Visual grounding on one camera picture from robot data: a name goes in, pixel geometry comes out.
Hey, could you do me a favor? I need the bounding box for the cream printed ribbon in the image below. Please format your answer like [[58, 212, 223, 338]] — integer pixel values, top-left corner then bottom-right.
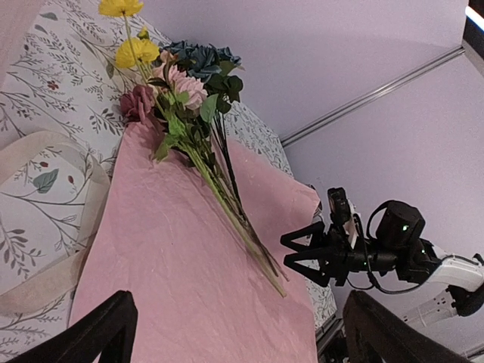
[[1, 131, 110, 316]]

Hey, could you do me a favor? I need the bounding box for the blue hydrangea flower stem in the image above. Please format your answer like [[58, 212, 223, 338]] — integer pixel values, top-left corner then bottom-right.
[[162, 40, 244, 200]]

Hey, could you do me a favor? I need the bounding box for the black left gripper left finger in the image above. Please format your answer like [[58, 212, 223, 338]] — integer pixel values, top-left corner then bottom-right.
[[11, 290, 138, 363]]

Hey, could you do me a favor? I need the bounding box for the bright yellow poppy stem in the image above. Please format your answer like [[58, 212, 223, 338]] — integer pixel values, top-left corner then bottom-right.
[[98, 0, 160, 84]]

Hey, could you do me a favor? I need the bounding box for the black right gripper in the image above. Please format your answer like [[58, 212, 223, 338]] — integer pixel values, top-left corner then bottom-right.
[[280, 221, 397, 286]]

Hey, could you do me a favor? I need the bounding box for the right aluminium frame post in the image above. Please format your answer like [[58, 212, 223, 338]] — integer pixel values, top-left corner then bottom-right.
[[281, 45, 465, 147]]

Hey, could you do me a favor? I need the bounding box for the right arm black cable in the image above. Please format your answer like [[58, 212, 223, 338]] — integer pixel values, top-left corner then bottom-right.
[[347, 200, 424, 296]]

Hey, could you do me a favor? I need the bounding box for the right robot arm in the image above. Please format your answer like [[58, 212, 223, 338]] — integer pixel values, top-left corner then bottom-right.
[[281, 200, 483, 328]]

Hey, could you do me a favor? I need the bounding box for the aluminium front rail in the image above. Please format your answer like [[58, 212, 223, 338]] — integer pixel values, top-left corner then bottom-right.
[[316, 318, 349, 363]]

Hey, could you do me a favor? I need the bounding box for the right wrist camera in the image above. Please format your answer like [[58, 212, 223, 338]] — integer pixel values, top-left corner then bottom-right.
[[327, 187, 359, 249]]

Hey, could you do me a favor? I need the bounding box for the artificial flower bouquet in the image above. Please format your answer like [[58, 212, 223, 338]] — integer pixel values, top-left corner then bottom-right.
[[121, 48, 286, 296]]

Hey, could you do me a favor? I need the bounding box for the pink wrapping paper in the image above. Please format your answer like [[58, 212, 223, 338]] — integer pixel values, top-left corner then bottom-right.
[[70, 124, 317, 362]]

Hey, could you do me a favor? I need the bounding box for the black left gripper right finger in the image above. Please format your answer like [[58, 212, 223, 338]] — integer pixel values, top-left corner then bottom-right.
[[343, 289, 473, 362]]

